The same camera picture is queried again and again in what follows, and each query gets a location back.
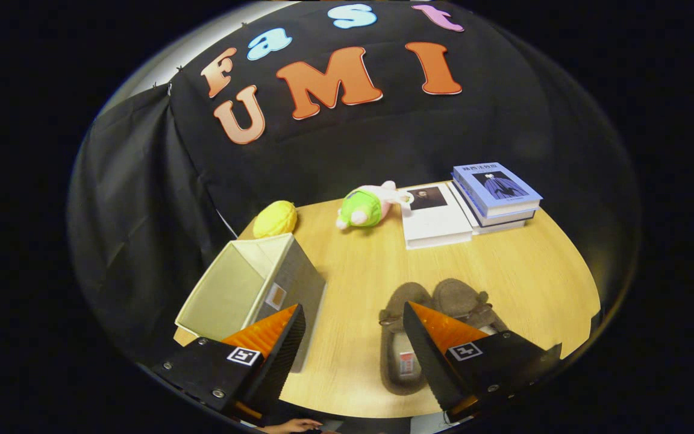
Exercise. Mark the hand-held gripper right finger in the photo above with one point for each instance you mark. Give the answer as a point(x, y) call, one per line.
point(428, 355)

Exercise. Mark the white book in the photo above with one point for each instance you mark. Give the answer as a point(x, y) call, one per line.
point(434, 223)

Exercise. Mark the green and pink plush toy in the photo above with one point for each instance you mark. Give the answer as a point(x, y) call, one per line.
point(362, 208)

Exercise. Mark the thin blue book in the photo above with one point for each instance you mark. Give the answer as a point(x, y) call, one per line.
point(500, 224)

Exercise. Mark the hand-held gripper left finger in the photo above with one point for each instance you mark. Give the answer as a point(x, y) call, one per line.
point(278, 355)

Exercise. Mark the black backdrop cloth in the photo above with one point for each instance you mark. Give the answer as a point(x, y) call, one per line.
point(353, 144)

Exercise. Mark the yellow bread plush toy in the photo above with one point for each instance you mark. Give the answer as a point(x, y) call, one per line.
point(275, 219)

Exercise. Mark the blue book with figure cover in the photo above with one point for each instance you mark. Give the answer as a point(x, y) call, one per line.
point(494, 190)

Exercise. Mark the grey fabric storage box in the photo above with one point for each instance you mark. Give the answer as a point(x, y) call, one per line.
point(226, 289)

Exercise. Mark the brown fuzzy shoe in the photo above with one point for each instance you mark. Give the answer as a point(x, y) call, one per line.
point(458, 298)
point(396, 337)

